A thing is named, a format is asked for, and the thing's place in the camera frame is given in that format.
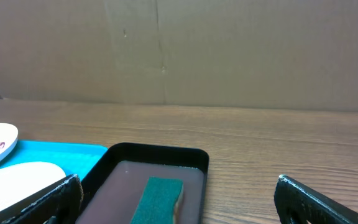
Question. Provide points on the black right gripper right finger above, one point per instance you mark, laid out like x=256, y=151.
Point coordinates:
x=297, y=203

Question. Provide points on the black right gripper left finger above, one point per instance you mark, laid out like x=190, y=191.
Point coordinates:
x=62, y=203

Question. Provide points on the yellow plate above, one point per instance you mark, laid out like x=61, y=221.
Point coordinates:
x=20, y=181

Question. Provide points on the green yellow sponge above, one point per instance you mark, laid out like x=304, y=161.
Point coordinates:
x=160, y=202

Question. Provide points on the blue plastic tray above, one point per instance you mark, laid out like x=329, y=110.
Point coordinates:
x=49, y=160

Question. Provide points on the black water tray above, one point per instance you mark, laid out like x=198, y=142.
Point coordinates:
x=114, y=186

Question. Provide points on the cardboard backdrop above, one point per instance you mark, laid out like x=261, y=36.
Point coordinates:
x=254, y=54

